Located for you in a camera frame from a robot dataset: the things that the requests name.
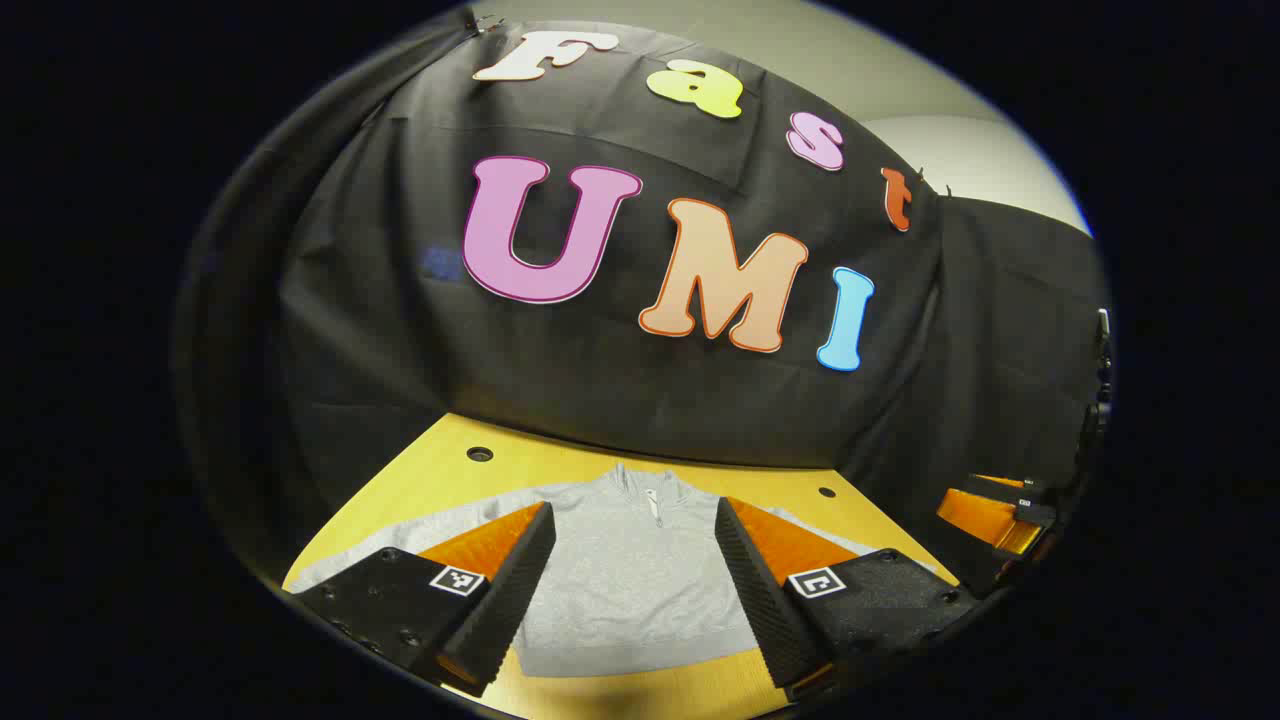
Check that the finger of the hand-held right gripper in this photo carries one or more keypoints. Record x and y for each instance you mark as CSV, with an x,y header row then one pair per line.
x,y
985,515

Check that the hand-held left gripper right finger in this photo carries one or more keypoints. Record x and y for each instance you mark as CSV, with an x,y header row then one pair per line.
x,y
760,600

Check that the black backdrop cloth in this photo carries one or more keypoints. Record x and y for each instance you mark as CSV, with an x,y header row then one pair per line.
x,y
600,380

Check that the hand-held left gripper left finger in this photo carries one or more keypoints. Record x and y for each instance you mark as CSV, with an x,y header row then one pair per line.
x,y
510,600

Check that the grey zip-neck sweatshirt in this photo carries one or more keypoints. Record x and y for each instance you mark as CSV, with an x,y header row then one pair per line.
x,y
630,580

